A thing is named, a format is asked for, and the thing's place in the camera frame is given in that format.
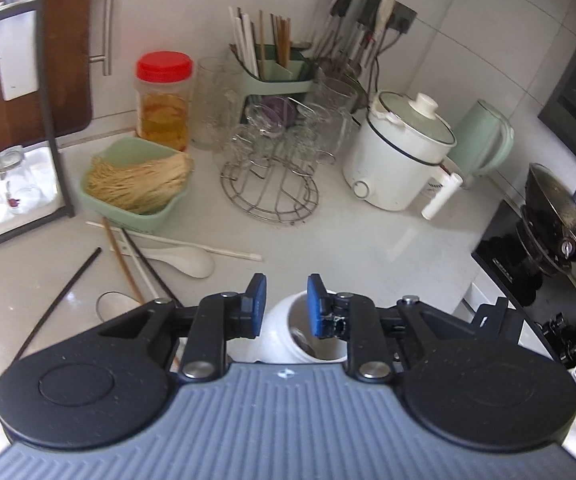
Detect black wok with lid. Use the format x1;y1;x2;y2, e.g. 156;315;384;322
515;162;576;280

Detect black metal rack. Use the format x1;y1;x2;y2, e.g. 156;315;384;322
0;0;78;261

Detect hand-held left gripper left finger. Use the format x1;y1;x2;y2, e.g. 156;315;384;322
98;274;269;381

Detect crystal goblet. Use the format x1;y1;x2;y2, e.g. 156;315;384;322
227;122;271;173
288;110;331;163

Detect wooden chopstick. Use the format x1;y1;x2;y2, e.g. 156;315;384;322
100;216;146;306

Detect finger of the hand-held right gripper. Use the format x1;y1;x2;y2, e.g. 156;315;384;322
468;298;523;346

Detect wire glass rack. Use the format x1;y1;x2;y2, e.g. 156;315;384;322
219;105;336;223

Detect steel spoon with white handle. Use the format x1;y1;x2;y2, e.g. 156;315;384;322
96;291;145;323

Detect green utensil drainer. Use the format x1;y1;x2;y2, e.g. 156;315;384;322
230;45;319;98

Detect dark wall power strip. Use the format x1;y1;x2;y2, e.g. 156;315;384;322
390;2;419;33

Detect brown wooden cutting board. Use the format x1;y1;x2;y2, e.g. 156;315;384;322
0;0;94;145

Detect white rice spoon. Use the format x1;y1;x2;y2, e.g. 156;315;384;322
130;241;216;279

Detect metal cabinet handle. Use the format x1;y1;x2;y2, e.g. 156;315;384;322
88;0;118;77

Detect textured glass pitcher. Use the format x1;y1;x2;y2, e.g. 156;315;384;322
194;57;241;150

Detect clear jar with red lid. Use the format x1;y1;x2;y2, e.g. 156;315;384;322
135;51;195;151

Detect glass mug with handle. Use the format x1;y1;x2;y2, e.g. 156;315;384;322
315;77;359;157

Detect white chopstick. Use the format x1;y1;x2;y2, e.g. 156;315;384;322
123;240;161;301
86;220;263;262

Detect white cutting board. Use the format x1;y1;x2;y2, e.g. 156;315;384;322
0;12;40;102

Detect white ceramic jar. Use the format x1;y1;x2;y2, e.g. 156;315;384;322
257;292;355;365

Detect black chopstick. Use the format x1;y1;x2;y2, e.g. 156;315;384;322
119;227;185;307
17;246;104;363

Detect white electric cooker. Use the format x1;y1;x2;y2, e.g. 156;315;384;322
342;91;464;221

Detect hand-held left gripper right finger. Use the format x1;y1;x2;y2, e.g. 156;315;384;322
307;274;476;381

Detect purple cup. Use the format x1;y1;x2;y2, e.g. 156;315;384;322
260;100;299;128

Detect dried noodles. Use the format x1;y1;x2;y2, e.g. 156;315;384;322
87;152;193;213

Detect small drinking glass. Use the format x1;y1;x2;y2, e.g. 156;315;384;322
0;146;45;215

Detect black induction cooktop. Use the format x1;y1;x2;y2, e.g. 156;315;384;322
472;199;576;356

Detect row of hanging kitchen tools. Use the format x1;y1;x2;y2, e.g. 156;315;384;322
310;0;393;68

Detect green electric kettle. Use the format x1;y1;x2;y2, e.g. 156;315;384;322
450;99;516;181

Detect green plastic basket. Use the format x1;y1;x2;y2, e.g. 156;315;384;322
77;137;193;231

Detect bundle of upright chopsticks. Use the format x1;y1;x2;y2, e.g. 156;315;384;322
227;5;295;81

